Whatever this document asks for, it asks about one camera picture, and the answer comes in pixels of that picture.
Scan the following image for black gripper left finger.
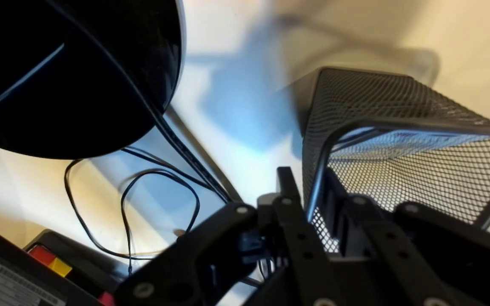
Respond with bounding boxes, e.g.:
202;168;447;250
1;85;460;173
113;165;336;306

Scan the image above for power strip red yellow switches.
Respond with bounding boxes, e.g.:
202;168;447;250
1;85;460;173
21;227;122;306

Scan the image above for black computer monitor with stand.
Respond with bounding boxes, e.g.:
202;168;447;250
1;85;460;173
0;0;183;161

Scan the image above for black box with white label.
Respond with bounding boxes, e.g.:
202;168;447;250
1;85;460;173
0;217;84;306

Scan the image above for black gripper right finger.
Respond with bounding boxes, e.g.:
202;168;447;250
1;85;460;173
323;168;490;306

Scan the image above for black mesh organiser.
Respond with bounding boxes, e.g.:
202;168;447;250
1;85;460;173
299;66;490;253

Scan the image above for thin black desk cables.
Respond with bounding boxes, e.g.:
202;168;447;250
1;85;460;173
45;0;243;268

